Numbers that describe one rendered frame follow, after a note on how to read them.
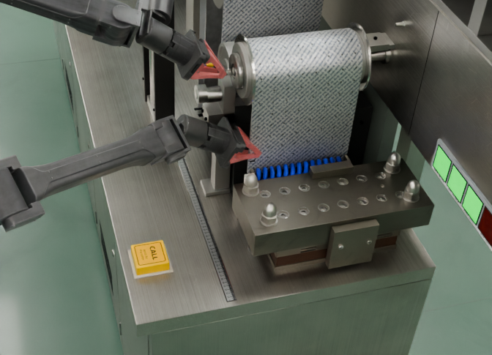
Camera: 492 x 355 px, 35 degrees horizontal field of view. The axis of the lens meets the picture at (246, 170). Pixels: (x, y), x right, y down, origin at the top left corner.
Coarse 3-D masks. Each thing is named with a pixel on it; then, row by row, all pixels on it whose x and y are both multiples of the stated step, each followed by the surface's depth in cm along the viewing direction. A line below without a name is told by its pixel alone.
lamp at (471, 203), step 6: (468, 192) 144; (468, 198) 145; (474, 198) 142; (468, 204) 145; (474, 204) 143; (480, 204) 141; (468, 210) 145; (474, 210) 143; (474, 216) 143; (474, 222) 144
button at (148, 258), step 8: (160, 240) 168; (136, 248) 166; (144, 248) 166; (152, 248) 166; (160, 248) 166; (136, 256) 164; (144, 256) 164; (152, 256) 165; (160, 256) 165; (136, 264) 163; (144, 264) 163; (152, 264) 163; (160, 264) 163; (168, 264) 164; (136, 272) 163; (144, 272) 163; (152, 272) 164
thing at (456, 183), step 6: (450, 174) 149; (456, 174) 147; (450, 180) 150; (456, 180) 148; (462, 180) 146; (450, 186) 150; (456, 186) 148; (462, 186) 146; (456, 192) 148; (462, 192) 146
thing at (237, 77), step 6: (234, 54) 159; (234, 60) 159; (240, 60) 158; (234, 66) 160; (240, 66) 157; (234, 72) 160; (240, 72) 158; (234, 78) 162; (240, 78) 158; (234, 84) 162; (240, 84) 159
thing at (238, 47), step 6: (240, 42) 159; (360, 42) 162; (234, 48) 162; (240, 48) 158; (240, 54) 158; (246, 54) 156; (246, 60) 156; (246, 66) 156; (246, 72) 156; (246, 78) 157; (246, 84) 157; (240, 90) 162; (246, 90) 158; (240, 96) 163; (246, 96) 160
